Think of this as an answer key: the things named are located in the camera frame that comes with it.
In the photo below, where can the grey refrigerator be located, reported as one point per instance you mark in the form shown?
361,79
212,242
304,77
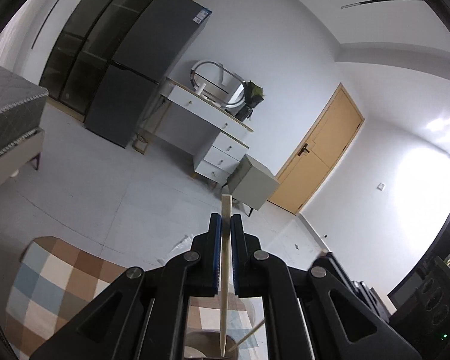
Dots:
135,75

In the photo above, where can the light wooden chopstick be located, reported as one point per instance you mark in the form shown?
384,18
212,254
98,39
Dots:
247,335
226,270

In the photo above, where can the wooden door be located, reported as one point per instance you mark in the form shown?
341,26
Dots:
322,150

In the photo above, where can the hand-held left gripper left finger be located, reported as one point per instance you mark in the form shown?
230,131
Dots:
216,258

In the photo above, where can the dark glass cabinet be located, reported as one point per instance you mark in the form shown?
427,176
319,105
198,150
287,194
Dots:
93,33

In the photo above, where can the grey mattress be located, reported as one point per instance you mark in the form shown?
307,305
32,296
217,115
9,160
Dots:
7,105

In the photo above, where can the grey bed frame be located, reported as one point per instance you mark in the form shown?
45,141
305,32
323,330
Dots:
18,157

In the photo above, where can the grey white utensil holder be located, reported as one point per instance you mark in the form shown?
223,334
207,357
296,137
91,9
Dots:
198,348

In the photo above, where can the white dressing table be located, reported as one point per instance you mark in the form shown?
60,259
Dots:
202,120

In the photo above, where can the grey nightstand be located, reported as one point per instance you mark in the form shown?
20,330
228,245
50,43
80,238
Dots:
255,180

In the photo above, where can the checked tablecloth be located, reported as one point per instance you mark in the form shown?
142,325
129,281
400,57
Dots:
60,281

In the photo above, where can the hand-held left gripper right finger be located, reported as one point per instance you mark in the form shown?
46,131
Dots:
236,258

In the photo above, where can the oval mirror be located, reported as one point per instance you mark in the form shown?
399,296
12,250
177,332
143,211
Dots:
217,82

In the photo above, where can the dark wrapped plant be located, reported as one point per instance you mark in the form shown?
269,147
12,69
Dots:
249,99

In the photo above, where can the wooden stool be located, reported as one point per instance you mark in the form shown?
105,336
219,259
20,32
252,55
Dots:
142,142

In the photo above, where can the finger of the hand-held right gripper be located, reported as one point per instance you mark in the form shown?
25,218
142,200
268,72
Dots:
333,270

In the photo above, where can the white wardrobe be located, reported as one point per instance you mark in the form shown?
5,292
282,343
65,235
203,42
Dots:
26,18

